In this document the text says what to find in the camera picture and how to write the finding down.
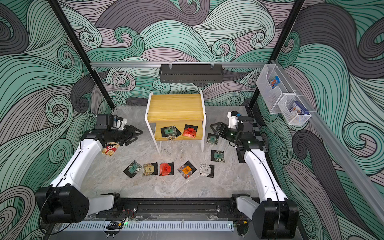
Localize aluminium rail wall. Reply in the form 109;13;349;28
90;61;266;69
271;60;384;224

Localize clear bin lower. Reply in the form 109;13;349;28
278;94;312;127

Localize black perforated wall tray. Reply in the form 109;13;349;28
159;65;224;84

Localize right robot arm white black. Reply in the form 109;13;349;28
211;122;299;240

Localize red beige packet on floor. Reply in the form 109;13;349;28
102;144;120;156

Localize clear bin upper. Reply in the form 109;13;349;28
257;64;289;114

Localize red tea bag top shelf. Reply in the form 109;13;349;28
159;163;174;176

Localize red tea bag shelf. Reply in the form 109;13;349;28
183;125;198;138
159;163;174;176

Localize red blue item in bin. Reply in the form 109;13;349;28
269;76;281;89

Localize white wooden two-tier shelf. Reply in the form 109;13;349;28
144;91;207;153

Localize aluminium rail back wall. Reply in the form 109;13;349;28
90;61;266;69

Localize yellow tea bag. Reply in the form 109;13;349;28
143;163;158;177

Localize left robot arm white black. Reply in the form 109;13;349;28
35;126;143;224

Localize jasmine tea bag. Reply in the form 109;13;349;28
206;133;219;145
211;150;225;163

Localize jasmine tea bag lower shelf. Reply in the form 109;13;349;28
161;126;182;141

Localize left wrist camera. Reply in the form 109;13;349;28
95;114;127;131

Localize jasmine tea bag front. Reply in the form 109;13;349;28
206;133;219;145

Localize checkered black chessboard mat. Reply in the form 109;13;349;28
235;121;270;164

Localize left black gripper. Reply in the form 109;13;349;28
108;125;143;146

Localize white slotted cable duct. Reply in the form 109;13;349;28
61;220;235;232

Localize aluminium rail right wall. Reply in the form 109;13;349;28
271;60;384;224

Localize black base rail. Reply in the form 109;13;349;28
96;197;243;219

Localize clear bin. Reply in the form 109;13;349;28
257;64;289;114
278;94;312;127

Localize blue white box in bin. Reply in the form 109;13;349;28
289;101;310;115

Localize orange floral tea bag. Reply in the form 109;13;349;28
178;161;197;180

